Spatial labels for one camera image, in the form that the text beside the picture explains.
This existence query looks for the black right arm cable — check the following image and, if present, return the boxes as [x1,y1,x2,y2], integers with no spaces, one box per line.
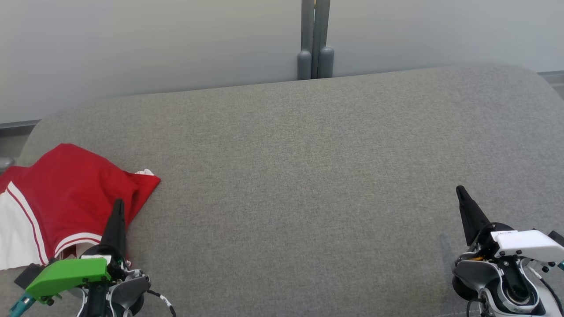
[527,264,564,315]

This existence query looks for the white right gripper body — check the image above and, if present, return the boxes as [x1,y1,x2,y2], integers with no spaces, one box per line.
[468,222,564,265]

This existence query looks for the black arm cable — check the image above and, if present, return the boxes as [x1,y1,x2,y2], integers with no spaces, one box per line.
[527,264,564,315]
[147,288,177,317]

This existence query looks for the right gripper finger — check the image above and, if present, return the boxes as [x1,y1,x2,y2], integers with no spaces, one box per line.
[456,185,491,247]

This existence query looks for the red shorts with white stripe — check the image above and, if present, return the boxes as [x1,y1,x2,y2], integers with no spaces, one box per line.
[9,143,161,270]

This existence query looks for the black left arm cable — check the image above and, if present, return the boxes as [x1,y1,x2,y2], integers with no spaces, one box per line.
[147,288,177,317]

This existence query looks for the teal left camera connector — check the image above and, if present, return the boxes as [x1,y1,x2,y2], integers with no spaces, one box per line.
[9,294,37,317]

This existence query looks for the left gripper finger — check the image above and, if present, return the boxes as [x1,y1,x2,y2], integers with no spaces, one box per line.
[100,199,128,254]

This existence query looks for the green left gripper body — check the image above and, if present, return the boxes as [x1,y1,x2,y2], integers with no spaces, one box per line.
[26,245,131,305]

